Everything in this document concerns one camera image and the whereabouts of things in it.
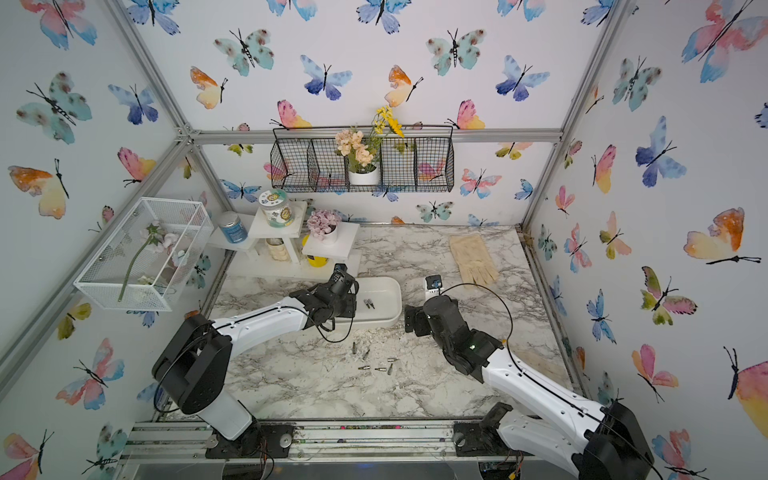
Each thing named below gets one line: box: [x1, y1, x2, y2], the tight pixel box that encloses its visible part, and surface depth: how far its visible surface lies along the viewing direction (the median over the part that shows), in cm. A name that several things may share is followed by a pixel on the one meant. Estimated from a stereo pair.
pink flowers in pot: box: [306, 209, 342, 244], surface depth 89 cm
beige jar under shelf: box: [266, 238, 290, 262], surface depth 106 cm
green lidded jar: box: [258, 188, 295, 228], surface depth 87 cm
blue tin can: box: [217, 211, 248, 244], surface depth 93 cm
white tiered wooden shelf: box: [209, 201, 362, 280], surface depth 106 cm
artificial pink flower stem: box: [118, 220, 179, 302], surface depth 76 cm
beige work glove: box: [449, 233, 500, 287], surface depth 113 cm
